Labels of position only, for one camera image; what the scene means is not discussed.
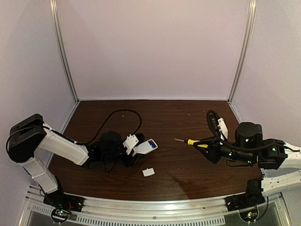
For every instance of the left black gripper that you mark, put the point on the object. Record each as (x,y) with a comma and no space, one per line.
(129,159)

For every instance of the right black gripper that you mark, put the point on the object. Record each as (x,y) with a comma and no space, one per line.
(212,152)

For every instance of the yellow handled screwdriver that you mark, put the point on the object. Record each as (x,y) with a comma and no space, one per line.
(191,142)

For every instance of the white remote control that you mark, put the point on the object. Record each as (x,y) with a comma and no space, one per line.
(144,148)

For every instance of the white battery cover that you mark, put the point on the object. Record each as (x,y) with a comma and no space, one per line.
(148,172)

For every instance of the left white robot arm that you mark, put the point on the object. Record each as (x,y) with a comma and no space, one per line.
(33,133)

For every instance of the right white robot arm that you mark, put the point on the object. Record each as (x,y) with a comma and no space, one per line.
(274,154)

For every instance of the blue battery in remote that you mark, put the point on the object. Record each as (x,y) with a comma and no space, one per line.
(152,144)

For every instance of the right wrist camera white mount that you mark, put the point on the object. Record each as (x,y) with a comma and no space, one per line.
(217,125)

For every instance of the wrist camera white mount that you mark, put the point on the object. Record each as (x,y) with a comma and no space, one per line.
(132,141)
(217,125)

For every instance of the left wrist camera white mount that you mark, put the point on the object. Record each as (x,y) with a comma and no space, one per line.
(132,141)

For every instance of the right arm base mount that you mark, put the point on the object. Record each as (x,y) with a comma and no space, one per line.
(247,205)

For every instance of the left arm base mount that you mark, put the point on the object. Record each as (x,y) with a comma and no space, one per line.
(64,205)

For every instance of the left aluminium frame post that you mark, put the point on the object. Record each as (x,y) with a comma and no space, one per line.
(62,51)

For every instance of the aluminium frame post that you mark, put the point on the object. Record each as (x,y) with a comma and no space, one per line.
(62,51)
(251,14)

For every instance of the right aluminium frame post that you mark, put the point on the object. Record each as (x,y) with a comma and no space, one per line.
(251,14)

